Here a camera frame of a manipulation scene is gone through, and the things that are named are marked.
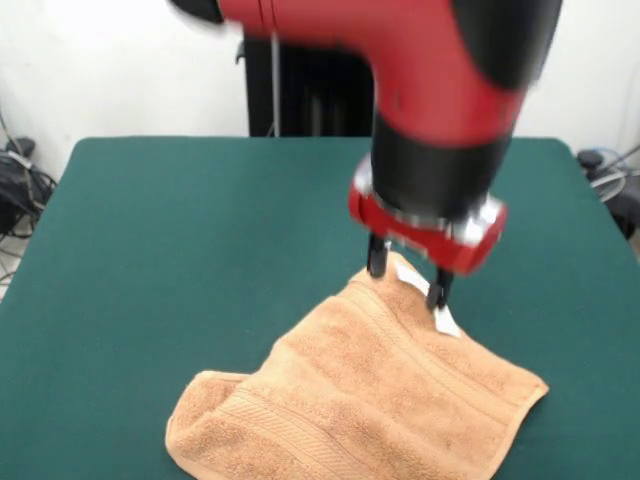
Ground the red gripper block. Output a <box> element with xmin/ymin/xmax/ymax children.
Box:
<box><xmin>348</xmin><ymin>182</ymin><xmax>511</xmax><ymax>309</ymax></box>

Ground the peach terry towel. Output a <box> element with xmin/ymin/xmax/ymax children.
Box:
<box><xmin>164</xmin><ymin>251</ymin><xmax>551</xmax><ymax>480</ymax></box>

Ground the dark green table cloth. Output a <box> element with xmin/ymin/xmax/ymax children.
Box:
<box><xmin>0</xmin><ymin>135</ymin><xmax>640</xmax><ymax>480</ymax></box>

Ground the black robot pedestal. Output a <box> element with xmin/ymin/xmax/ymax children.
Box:
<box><xmin>233</xmin><ymin>29</ymin><xmax>377</xmax><ymax>138</ymax></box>

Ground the black cable tangle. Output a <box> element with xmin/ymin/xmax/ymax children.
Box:
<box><xmin>0</xmin><ymin>149</ymin><xmax>59</xmax><ymax>241</ymax></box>

